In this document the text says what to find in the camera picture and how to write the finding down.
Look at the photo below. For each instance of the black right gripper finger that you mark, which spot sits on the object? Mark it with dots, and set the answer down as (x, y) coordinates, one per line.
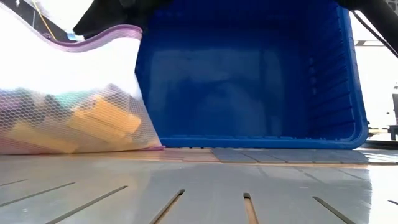
(99, 21)

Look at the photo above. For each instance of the background wooden table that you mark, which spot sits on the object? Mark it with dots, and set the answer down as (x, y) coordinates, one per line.
(380, 131)

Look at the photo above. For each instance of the blue plastic bin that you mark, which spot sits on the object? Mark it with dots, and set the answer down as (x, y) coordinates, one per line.
(248, 77)

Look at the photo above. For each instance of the long grey slotted divider board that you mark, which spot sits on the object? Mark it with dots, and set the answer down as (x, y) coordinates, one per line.
(155, 193)

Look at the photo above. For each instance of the teal wooden block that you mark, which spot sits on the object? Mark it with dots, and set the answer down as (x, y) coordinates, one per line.
(73, 99)

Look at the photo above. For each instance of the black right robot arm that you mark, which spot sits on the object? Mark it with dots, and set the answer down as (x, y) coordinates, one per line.
(376, 15)

